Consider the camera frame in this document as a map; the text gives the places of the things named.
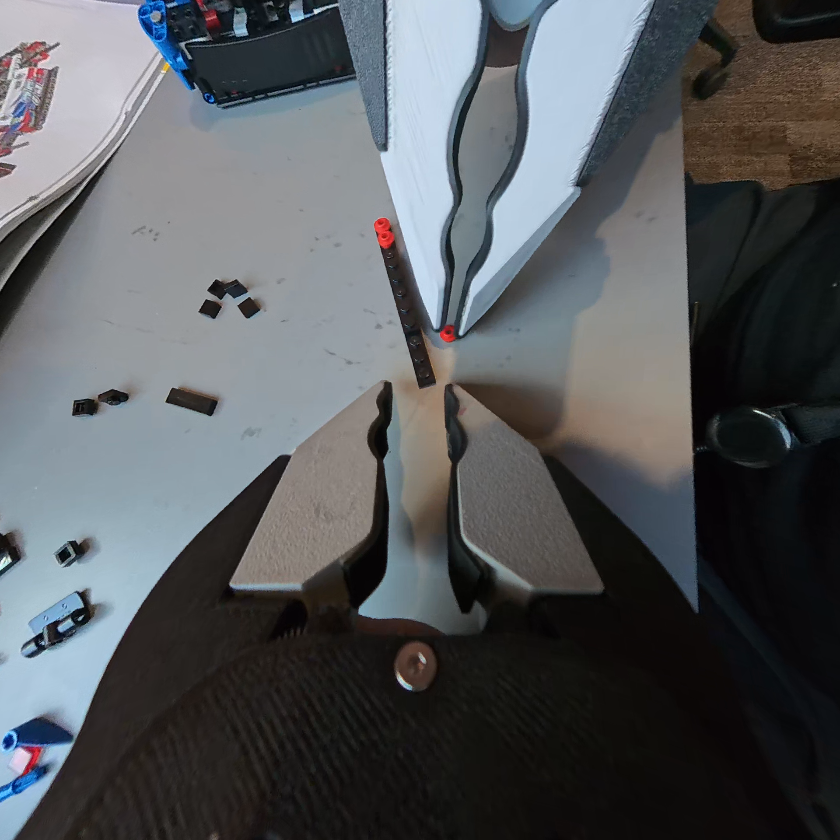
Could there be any open instruction booklet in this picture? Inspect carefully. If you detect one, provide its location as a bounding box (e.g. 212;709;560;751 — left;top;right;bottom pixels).
0;0;165;240

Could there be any black office chair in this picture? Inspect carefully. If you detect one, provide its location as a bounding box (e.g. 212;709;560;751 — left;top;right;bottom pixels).
692;0;840;99

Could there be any long black studded toy plate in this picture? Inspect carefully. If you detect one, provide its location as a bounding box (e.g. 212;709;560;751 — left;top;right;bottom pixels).
379;226;437;389

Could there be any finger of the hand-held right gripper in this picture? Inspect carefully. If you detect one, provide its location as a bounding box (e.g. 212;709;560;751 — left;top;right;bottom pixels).
455;0;658;339
382;0;491;331

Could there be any black toy bracket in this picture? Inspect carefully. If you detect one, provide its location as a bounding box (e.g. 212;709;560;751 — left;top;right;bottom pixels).
20;591;93;658

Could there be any person's black hoodie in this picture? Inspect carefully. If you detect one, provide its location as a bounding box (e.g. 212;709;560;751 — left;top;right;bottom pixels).
686;174;840;840

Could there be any partly built toy car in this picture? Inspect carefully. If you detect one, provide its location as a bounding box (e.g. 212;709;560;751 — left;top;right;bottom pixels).
138;0;358;109

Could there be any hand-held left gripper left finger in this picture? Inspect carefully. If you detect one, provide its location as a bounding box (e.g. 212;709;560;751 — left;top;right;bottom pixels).
230;381;393;614

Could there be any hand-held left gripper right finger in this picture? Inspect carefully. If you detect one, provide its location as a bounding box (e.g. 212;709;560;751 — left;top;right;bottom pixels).
445;384;605;614

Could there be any short black smooth toy tile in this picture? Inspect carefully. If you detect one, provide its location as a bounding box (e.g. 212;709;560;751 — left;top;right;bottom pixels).
165;387;219;416

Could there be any black round strapped device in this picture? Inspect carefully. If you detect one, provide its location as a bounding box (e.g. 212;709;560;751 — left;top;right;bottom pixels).
705;403;840;468

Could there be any grey desk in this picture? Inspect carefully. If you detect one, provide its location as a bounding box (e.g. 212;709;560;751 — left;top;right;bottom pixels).
0;0;700;840

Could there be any blue toy pin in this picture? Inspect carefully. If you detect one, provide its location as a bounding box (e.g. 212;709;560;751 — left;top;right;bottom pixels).
0;764;50;798

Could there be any cluster of small toy bricks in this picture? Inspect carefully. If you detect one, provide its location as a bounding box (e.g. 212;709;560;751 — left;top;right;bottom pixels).
0;533;40;775

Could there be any blue toy fang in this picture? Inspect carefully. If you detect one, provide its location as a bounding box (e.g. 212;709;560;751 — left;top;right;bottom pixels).
1;718;74;752

